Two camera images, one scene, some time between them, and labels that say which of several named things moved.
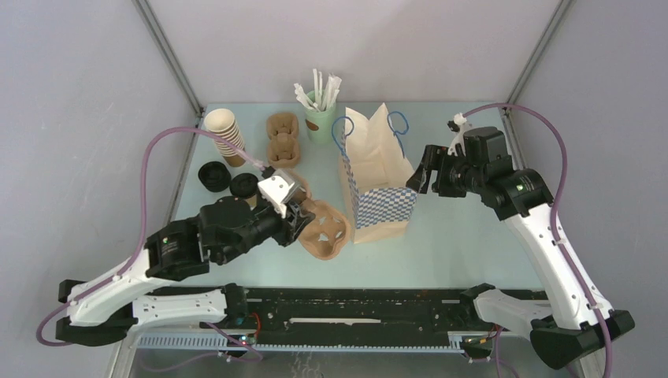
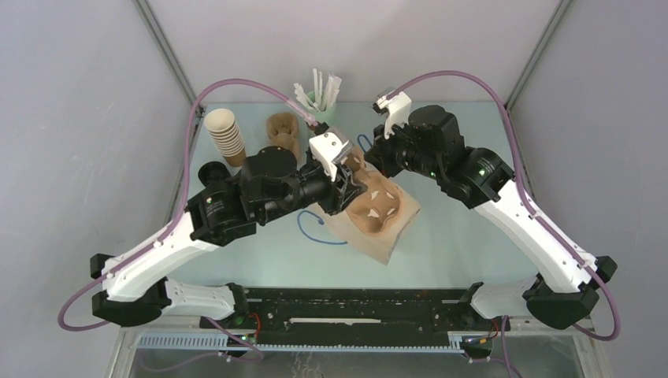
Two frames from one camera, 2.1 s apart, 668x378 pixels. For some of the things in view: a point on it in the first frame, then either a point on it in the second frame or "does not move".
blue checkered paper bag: (376, 175) -> (380, 248)
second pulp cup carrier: (283, 148) does not move
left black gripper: (291, 227) -> (340, 192)
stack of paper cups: (223, 120) does not move
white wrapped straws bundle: (325, 94) does not move
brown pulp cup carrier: (329, 233) -> (380, 206)
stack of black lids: (214, 176) does not move
